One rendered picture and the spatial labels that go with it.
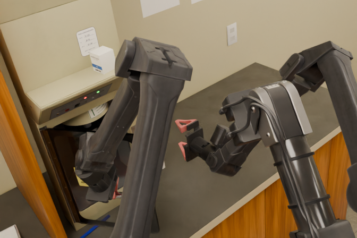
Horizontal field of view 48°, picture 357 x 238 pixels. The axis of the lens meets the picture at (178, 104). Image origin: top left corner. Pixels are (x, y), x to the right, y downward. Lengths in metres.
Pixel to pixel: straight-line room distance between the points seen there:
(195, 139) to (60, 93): 0.45
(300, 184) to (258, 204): 1.18
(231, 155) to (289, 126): 0.66
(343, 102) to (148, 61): 0.48
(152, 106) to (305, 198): 0.26
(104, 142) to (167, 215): 0.64
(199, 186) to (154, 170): 0.93
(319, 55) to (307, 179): 0.54
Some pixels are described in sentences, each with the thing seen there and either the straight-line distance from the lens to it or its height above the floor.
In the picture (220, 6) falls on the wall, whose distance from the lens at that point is 2.12.
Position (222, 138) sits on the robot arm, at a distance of 1.22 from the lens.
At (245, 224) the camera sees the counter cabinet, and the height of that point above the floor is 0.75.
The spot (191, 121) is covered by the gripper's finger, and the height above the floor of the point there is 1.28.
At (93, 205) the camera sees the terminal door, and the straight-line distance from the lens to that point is 1.37.
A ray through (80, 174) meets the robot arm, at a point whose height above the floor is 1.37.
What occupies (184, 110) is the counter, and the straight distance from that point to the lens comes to 1.98.
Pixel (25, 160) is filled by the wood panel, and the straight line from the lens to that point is 1.17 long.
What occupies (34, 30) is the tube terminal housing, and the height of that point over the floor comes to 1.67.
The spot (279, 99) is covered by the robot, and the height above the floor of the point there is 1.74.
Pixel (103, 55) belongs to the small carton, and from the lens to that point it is 1.15.
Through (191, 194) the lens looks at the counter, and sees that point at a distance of 1.53.
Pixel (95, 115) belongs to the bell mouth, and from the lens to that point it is 1.33.
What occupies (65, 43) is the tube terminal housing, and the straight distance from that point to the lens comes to 1.19.
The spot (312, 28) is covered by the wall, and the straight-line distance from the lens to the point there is 2.83.
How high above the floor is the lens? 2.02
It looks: 32 degrees down
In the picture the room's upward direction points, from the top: 8 degrees counter-clockwise
